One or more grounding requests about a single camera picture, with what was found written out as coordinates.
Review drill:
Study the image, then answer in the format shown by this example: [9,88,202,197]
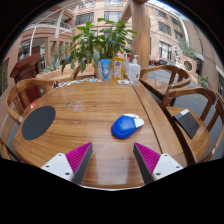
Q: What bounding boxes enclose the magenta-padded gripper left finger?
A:
[40,142,94,185]

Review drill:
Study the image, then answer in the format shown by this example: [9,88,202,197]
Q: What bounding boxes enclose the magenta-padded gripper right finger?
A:
[132,142,184,185]

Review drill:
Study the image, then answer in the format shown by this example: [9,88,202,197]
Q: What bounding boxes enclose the blue and white computer mouse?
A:
[110,113,146,140]

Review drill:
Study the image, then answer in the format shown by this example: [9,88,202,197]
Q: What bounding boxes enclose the round dark grey mouse pad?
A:
[21,105,57,141]

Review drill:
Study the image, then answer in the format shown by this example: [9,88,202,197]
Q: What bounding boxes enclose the wooden armchair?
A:
[160,86,224,167]
[139,64,193,108]
[4,77,56,126]
[69,63,98,82]
[0,135,22,163]

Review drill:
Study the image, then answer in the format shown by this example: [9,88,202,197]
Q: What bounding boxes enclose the black notebook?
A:
[173,108,201,140]

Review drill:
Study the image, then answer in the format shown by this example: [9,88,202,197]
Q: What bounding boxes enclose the white pump bottle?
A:
[127,54,142,84]

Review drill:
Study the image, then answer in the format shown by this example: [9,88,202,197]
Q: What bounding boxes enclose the spiky green agave plant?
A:
[46,56,63,73]

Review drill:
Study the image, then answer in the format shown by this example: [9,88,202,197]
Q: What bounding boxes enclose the blue tube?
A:
[100,58,112,82]

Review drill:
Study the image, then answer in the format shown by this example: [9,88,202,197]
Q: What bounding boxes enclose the yellow liquid bottle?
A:
[112,51,126,82]

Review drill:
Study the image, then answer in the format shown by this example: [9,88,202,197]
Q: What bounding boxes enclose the white sculpture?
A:
[173,45,184,64]

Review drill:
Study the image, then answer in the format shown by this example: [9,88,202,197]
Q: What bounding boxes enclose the green plant in white pot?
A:
[60,18,138,81]

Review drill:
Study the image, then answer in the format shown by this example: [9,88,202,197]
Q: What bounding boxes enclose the red-brown wooden pedestal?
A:
[9,53,43,104]

